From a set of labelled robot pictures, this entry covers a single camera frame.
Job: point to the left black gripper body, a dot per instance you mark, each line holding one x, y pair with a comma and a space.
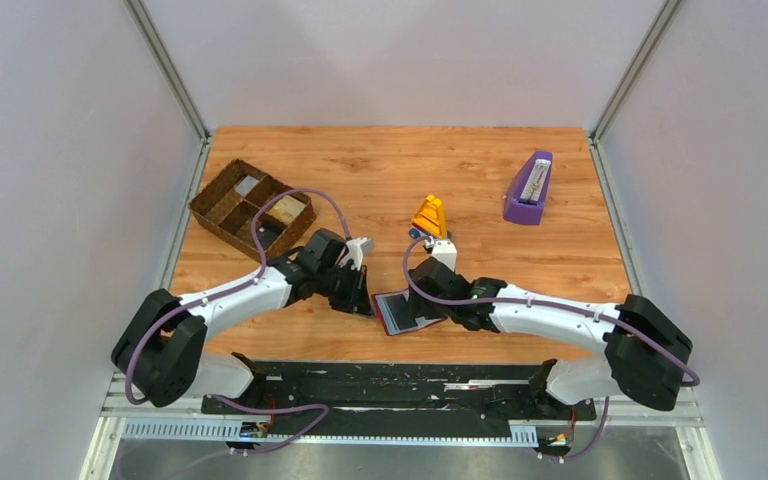
355, 288

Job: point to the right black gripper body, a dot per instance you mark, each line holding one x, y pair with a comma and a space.
428, 291

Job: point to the red leather card holder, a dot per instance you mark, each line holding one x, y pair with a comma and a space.
422, 320

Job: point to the grey card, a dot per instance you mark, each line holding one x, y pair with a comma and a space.
396, 313

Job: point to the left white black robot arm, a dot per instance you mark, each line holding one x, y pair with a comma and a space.
161, 351

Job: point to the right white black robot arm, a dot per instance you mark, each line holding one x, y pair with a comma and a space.
636, 349

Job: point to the black card in basket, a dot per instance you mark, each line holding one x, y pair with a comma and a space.
267, 235

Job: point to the gold card in basket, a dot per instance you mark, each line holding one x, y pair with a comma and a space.
287, 209

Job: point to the silver card in basket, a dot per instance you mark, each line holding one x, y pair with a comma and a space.
246, 185

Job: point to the yellow toy truck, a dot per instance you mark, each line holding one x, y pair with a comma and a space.
430, 220

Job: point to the purple metronome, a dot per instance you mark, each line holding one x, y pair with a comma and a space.
525, 199

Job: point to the brown woven divided basket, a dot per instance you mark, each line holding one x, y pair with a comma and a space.
233, 218

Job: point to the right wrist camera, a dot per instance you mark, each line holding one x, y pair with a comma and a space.
443, 250

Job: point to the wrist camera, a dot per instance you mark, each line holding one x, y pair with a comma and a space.
357, 248
443, 250

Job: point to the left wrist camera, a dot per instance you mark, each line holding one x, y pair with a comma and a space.
357, 248

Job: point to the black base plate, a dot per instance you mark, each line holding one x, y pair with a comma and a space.
408, 399

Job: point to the white slotted cable duct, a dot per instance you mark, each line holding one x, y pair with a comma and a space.
518, 435

